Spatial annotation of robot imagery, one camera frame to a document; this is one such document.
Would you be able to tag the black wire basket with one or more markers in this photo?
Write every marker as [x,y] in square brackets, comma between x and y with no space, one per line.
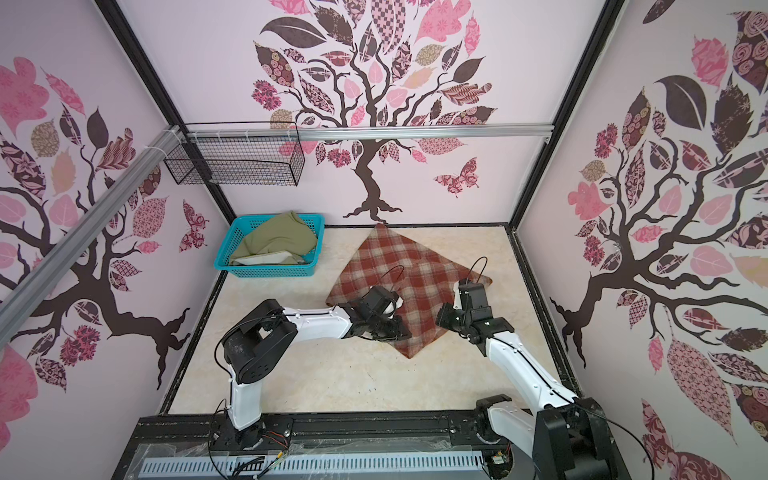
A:
[257,153]

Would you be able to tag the olive green skirt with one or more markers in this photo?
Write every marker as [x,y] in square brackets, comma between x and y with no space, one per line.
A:
[284,232]

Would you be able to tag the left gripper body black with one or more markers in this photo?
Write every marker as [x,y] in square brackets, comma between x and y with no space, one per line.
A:
[384,328]

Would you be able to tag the teal plastic basket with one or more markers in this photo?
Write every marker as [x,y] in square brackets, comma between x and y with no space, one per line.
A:
[244,225]

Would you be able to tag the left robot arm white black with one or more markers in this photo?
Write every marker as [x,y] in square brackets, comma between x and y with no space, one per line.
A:
[255,345]

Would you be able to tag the aluminium rail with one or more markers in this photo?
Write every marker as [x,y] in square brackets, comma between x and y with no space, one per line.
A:
[374,133]
[24,299]

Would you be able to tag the white folded garment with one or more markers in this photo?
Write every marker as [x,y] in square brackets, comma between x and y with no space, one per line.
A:
[274,258]

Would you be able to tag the aluminium rail back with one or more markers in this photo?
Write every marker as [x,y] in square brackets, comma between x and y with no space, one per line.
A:
[374,133]

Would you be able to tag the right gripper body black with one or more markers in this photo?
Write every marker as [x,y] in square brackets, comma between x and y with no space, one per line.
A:
[455,318]

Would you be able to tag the aluminium rail left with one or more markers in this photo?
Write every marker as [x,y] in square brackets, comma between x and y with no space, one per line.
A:
[24,299]

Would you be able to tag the white slotted cable duct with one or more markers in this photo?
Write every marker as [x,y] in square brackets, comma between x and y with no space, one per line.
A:
[321,466]

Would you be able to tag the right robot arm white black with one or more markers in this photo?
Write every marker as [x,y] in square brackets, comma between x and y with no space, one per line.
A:
[565,436]

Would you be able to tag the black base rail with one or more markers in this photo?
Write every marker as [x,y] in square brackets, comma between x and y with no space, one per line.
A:
[170,436]

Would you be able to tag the red plaid skirt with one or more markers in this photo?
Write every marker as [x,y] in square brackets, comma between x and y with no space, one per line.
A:
[422,278]

